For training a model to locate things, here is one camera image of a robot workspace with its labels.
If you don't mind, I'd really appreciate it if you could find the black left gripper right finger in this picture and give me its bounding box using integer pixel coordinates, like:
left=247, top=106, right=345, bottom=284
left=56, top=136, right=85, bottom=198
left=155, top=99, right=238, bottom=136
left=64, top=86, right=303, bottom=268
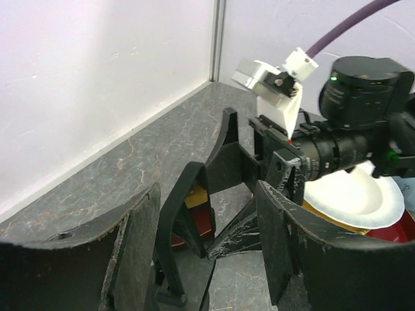
left=255, top=181, right=414, bottom=310

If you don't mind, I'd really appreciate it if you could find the black phone stand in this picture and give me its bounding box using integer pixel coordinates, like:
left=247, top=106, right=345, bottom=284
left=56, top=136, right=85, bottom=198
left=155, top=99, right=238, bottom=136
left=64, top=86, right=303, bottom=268
left=156, top=249, right=216, bottom=311

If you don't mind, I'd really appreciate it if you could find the red round tray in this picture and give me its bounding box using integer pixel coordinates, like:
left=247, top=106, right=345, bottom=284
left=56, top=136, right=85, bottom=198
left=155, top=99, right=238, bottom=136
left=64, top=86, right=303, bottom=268
left=171, top=201, right=414, bottom=251

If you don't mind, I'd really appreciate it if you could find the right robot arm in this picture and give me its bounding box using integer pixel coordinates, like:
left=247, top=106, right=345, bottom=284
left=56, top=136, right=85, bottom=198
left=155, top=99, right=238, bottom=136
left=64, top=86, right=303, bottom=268
left=206, top=56, right=414, bottom=260

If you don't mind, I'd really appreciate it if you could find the yellow sponge cloth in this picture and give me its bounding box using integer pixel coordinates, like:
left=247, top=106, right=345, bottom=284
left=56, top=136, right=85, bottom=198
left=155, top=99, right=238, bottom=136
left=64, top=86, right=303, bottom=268
left=185, top=186, right=370, bottom=235

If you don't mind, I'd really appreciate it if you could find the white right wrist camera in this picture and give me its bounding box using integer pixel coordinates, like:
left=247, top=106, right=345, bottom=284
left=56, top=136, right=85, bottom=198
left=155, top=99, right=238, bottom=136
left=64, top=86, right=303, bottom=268
left=232, top=47, right=318, bottom=139

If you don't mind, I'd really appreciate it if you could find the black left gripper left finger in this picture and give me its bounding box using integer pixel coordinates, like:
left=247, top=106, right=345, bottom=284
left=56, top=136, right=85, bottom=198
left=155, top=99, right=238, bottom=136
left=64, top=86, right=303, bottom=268
left=1, top=183, right=161, bottom=310

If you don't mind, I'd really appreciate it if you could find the black smartphone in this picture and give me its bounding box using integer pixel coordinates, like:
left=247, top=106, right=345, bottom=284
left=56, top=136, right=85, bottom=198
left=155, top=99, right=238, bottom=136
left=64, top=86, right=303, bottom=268
left=155, top=161, right=209, bottom=295

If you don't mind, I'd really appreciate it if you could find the right aluminium frame post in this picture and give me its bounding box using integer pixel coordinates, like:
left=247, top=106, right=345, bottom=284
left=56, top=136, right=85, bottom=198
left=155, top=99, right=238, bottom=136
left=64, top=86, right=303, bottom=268
left=209, top=0, right=226, bottom=82

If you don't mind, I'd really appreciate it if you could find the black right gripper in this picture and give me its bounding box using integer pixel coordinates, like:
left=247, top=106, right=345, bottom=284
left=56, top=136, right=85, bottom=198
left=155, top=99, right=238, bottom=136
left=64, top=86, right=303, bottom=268
left=205, top=108, right=308, bottom=259

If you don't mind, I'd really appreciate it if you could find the white paper plate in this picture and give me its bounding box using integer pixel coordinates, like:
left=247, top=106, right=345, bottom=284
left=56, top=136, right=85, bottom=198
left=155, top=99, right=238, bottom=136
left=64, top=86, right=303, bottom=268
left=304, top=161, right=405, bottom=229

